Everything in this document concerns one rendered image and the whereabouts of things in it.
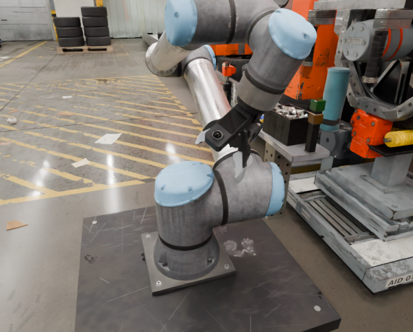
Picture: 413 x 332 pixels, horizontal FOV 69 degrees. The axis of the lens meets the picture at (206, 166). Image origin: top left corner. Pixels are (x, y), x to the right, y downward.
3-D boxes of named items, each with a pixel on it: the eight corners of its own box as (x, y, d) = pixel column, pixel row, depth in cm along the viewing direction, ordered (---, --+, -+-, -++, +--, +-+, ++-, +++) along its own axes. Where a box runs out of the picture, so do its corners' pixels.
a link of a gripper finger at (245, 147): (252, 166, 69) (249, 130, 66) (248, 169, 68) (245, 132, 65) (235, 163, 72) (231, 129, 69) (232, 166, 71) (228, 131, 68)
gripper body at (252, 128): (254, 142, 74) (278, 104, 66) (234, 155, 68) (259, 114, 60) (232, 123, 76) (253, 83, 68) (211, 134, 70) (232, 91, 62)
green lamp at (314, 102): (325, 111, 109) (327, 100, 107) (315, 112, 108) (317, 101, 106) (318, 108, 112) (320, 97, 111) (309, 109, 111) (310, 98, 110)
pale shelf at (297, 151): (329, 158, 120) (330, 151, 119) (291, 163, 116) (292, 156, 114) (277, 124, 157) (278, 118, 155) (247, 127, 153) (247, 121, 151)
